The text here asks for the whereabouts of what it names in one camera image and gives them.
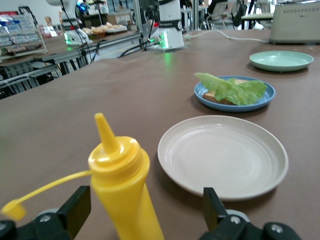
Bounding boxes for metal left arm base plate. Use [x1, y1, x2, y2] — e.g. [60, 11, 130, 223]
[144, 44, 191, 53]

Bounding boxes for beige chrome toaster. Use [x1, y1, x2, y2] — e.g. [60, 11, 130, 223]
[268, 1, 320, 46]

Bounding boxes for brown bread slice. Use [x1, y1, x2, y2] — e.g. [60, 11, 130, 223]
[202, 78, 253, 105]

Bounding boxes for blue round plate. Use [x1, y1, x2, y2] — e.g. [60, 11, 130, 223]
[194, 75, 277, 113]

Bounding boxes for white parts storage rack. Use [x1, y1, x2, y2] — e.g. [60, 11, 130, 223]
[0, 11, 48, 57]

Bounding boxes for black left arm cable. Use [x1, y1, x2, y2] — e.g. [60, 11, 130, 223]
[139, 0, 161, 48]

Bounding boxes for beige round plate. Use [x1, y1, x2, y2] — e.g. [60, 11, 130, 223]
[157, 114, 289, 202]

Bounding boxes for grey aluminium table frame rails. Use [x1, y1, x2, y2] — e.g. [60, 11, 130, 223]
[0, 32, 145, 96]

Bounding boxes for green lettuce leaf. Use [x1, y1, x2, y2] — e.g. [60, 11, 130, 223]
[194, 72, 268, 106]

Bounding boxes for white toaster power cable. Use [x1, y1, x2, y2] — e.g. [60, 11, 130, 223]
[184, 29, 271, 43]

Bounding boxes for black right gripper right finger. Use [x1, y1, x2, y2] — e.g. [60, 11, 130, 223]
[197, 187, 303, 240]

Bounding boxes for yellow mustard squeeze bottle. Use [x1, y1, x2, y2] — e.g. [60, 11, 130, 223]
[0, 112, 165, 240]

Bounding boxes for brown cardboard box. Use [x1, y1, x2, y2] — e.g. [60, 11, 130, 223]
[107, 12, 133, 26]

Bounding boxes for vertical aluminium frame post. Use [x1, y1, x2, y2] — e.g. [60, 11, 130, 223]
[133, 0, 145, 35]

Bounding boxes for thin black base cable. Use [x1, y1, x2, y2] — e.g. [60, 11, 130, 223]
[117, 43, 153, 59]

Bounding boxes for light green round plate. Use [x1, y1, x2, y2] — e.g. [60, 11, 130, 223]
[249, 50, 315, 73]

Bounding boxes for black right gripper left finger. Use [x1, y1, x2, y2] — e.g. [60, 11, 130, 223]
[0, 185, 91, 240]

